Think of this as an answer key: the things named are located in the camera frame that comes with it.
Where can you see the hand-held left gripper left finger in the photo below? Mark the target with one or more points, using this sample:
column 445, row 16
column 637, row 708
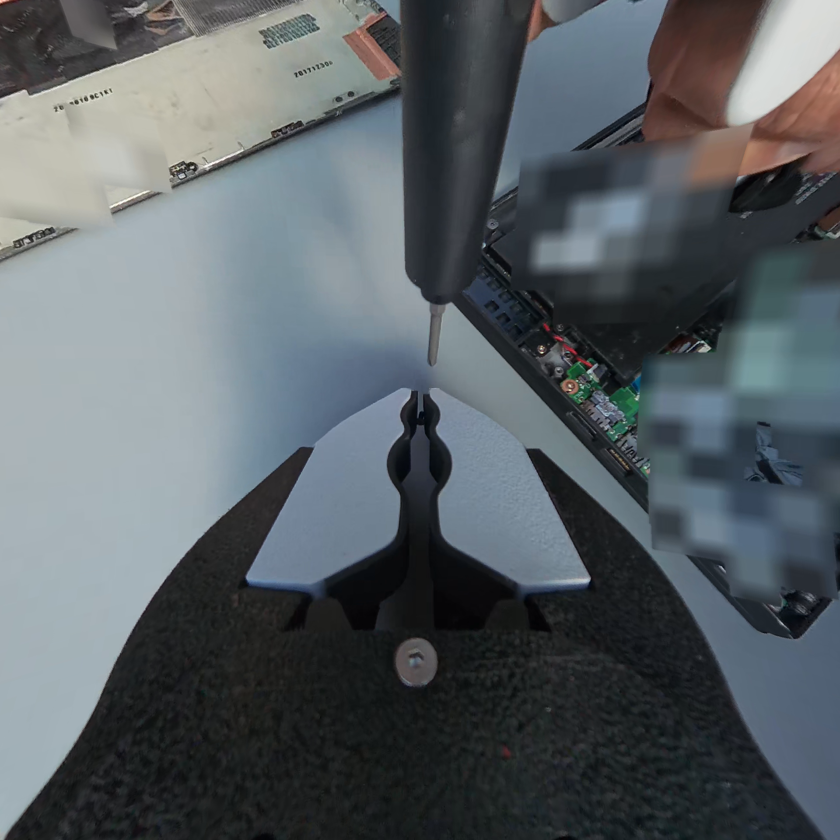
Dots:
column 334, row 518

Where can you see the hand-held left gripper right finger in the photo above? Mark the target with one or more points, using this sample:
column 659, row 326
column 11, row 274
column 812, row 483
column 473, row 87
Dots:
column 512, row 518

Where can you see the black laptop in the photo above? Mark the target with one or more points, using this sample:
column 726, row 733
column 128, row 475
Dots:
column 505, row 302

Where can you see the black electric screwdriver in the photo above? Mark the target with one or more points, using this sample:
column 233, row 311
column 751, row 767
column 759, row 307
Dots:
column 459, row 131

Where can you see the laptop bottom cover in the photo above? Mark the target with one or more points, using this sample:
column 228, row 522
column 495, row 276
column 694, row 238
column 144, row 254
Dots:
column 229, row 98

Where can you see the white desk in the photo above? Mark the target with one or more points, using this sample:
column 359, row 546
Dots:
column 197, row 394

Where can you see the person's right hand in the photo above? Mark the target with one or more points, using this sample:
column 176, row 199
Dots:
column 689, row 65

